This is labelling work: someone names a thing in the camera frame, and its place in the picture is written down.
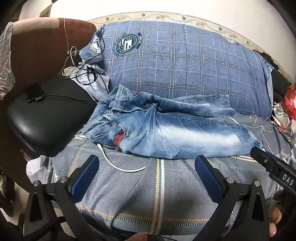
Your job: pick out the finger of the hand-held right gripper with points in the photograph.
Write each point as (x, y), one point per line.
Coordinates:
(266, 157)

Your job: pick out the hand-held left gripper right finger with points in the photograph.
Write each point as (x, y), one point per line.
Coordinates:
(208, 178)

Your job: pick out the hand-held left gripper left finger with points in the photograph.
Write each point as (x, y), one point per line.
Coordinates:
(85, 175)

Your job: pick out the blue denim pants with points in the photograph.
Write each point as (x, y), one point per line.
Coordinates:
(161, 129)

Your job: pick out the person's right hand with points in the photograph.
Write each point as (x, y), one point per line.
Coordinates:
(277, 220)

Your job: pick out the white cloth pile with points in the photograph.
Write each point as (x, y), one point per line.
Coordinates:
(281, 115)

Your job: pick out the pale grey cloth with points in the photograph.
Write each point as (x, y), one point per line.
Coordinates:
(37, 169)

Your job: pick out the grey star printed bed sheet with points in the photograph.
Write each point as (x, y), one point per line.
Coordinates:
(138, 197)

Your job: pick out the red plastic bag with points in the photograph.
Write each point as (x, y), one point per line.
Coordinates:
(291, 99)

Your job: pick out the black phone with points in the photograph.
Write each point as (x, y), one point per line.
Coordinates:
(34, 91)

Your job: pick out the white power strip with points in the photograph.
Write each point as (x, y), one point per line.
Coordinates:
(69, 71)

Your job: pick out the blue plaid pillow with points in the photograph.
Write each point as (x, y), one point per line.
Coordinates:
(175, 60)

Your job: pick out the brown armchair back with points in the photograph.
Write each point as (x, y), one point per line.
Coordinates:
(41, 46)

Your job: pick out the white plastic sheet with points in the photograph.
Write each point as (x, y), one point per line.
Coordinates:
(5, 62)

